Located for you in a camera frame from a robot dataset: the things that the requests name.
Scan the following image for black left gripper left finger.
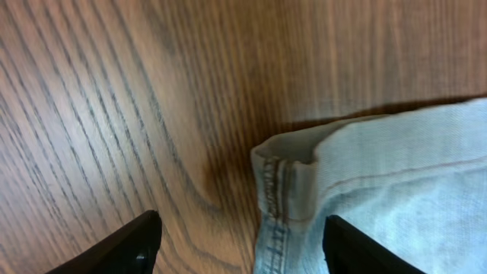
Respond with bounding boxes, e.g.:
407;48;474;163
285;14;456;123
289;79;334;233
48;210;162;274

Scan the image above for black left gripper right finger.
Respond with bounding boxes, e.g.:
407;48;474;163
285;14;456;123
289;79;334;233
322;215;423;274

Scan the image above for light blue denim shorts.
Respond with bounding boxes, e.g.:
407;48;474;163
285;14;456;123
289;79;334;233
251;99;486;273

